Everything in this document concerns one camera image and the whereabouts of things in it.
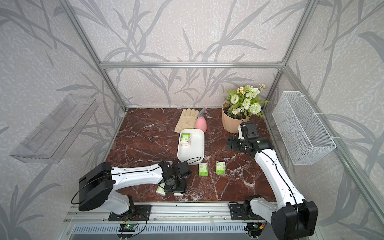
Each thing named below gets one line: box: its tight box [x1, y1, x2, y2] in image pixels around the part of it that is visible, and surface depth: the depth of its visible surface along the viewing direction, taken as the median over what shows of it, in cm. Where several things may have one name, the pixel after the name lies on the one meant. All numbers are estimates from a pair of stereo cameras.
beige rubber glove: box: [174, 108, 200, 133], surface depth 114 cm
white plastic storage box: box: [177, 128, 205, 165], surface depth 98 cm
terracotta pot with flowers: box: [221, 84, 269, 134], surface depth 88 cm
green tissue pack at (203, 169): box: [198, 163, 209, 177], surface depth 87 cm
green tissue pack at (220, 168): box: [216, 161, 226, 175], surface depth 88 cm
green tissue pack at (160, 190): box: [156, 183, 166, 197], surface depth 80 cm
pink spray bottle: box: [195, 106, 208, 133], surface depth 101 cm
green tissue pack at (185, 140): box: [180, 133, 191, 147], surface depth 98 cm
